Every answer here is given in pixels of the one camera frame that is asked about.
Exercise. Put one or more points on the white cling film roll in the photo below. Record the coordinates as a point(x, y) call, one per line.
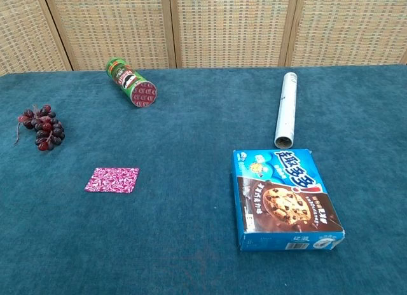
point(286, 110)

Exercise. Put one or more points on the pink patterned card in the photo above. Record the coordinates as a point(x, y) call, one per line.
point(112, 180)

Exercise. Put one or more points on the green Pringles can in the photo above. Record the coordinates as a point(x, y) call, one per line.
point(127, 80)

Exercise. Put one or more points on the blue chocolate cookie box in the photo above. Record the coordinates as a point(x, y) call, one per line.
point(286, 199)

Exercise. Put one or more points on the dark red grape bunch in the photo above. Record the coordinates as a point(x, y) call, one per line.
point(46, 126)

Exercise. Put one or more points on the woven rattan folding screen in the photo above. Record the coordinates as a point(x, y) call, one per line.
point(222, 28)

